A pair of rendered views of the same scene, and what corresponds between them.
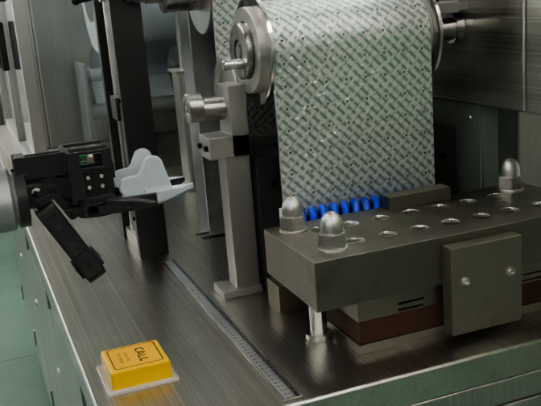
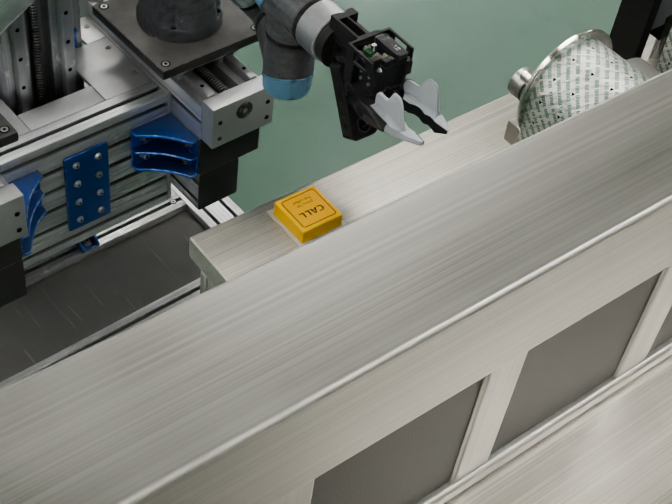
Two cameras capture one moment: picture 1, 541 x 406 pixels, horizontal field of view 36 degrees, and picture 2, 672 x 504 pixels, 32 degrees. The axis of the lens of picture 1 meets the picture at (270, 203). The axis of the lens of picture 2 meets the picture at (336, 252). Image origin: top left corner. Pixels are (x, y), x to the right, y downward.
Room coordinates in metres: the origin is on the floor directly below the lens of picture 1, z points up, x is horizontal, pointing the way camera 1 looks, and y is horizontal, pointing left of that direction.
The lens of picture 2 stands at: (0.47, -0.91, 2.08)
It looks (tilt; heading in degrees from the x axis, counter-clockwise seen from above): 47 degrees down; 66
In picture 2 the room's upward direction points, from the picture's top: 9 degrees clockwise
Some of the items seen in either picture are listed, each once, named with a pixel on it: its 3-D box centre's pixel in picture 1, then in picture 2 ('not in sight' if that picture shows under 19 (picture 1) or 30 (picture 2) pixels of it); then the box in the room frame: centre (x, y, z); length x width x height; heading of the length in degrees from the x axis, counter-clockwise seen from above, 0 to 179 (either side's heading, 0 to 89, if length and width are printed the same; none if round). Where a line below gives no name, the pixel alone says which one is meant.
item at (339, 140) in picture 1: (358, 146); not in sight; (1.12, -0.13, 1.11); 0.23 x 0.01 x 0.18; 110
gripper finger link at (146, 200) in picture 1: (120, 201); (373, 106); (0.98, 0.18, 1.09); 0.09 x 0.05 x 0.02; 101
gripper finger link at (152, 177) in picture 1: (155, 178); (397, 113); (0.99, 0.14, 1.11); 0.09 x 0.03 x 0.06; 101
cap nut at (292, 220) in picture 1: (292, 213); not in sight; (1.00, -0.03, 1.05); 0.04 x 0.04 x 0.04
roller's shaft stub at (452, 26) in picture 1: (436, 30); not in sight; (1.23, -0.26, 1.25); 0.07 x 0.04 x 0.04; 110
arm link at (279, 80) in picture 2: not in sight; (287, 52); (0.93, 0.41, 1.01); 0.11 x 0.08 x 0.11; 84
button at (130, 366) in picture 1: (135, 364); (307, 213); (0.90, 0.17, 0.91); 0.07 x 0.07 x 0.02; 20
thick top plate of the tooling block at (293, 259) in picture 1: (431, 238); not in sight; (1.02, -0.20, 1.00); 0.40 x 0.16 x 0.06; 110
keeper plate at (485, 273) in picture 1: (483, 283); not in sight; (0.93, -0.25, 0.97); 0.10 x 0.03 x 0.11; 110
